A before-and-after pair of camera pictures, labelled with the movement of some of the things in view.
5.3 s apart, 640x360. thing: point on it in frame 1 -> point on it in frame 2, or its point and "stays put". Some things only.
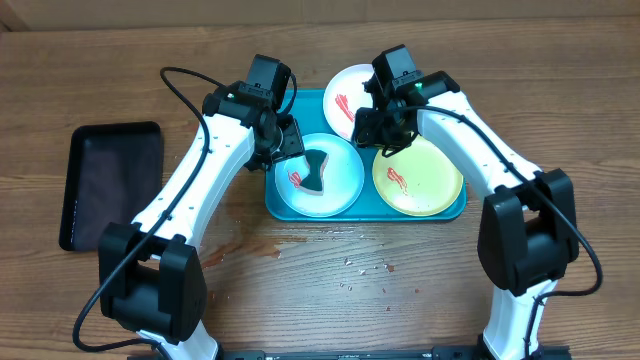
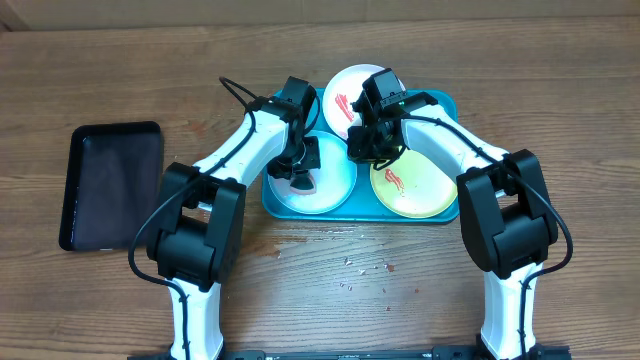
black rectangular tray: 115,171 stays put
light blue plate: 326,182 stays put
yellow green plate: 421,180 stays put
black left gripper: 292,145 -> 312,162
